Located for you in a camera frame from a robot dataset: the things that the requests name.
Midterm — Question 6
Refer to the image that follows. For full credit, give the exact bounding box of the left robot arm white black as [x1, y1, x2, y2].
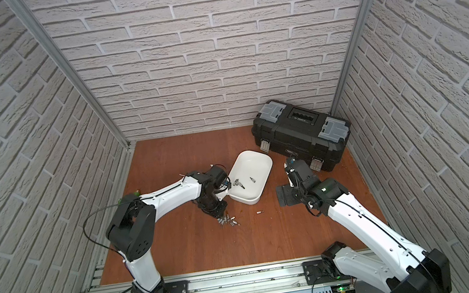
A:
[105, 165, 231, 293]

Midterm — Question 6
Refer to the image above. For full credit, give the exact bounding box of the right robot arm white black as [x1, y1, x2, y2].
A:
[276, 158, 453, 293]

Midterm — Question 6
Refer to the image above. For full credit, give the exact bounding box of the white rectangular storage box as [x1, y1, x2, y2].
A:
[227, 150, 273, 205]

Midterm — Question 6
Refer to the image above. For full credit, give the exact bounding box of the pile of silver bits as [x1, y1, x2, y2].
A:
[218, 213, 239, 227]

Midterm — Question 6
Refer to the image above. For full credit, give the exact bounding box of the black plastic toolbox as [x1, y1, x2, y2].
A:
[251, 100, 351, 172]

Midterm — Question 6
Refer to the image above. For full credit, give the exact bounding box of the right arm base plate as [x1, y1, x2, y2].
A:
[302, 260, 360, 286]

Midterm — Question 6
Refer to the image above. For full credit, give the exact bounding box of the aluminium mounting rail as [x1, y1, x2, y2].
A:
[58, 234, 434, 293]

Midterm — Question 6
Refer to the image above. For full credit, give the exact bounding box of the right aluminium corner post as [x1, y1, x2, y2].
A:
[330, 0, 373, 114]

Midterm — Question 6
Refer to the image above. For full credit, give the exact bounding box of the aluminium corner post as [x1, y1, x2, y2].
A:
[330, 0, 373, 114]
[5, 0, 131, 150]

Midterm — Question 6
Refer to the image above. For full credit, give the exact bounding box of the left aluminium corner post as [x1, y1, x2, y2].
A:
[5, 0, 131, 150]

